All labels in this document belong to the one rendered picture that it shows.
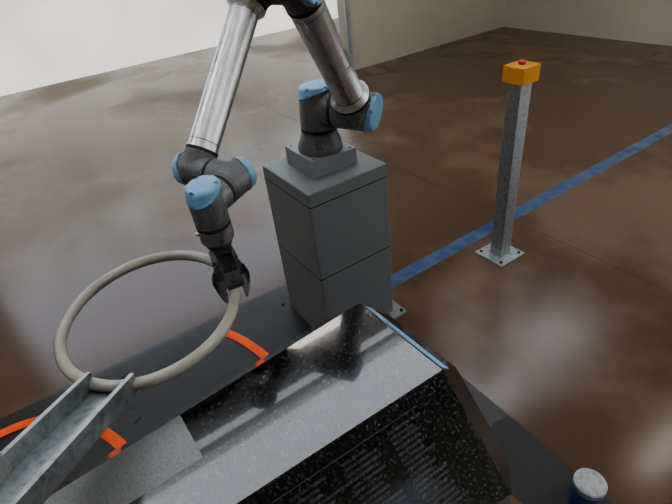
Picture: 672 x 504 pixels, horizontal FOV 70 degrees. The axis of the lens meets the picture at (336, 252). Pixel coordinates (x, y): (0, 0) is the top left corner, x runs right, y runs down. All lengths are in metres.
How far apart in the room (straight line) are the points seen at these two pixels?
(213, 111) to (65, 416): 0.83
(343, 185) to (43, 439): 1.32
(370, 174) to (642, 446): 1.46
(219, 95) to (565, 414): 1.76
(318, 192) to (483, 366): 1.09
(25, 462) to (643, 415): 2.06
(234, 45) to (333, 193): 0.74
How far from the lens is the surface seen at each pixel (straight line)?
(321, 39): 1.58
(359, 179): 2.00
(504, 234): 2.86
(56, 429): 1.21
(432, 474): 1.21
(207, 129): 1.39
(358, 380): 1.20
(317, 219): 1.94
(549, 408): 2.23
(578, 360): 2.44
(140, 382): 1.22
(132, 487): 1.18
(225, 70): 1.43
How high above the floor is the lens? 1.72
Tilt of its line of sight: 35 degrees down
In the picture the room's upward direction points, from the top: 7 degrees counter-clockwise
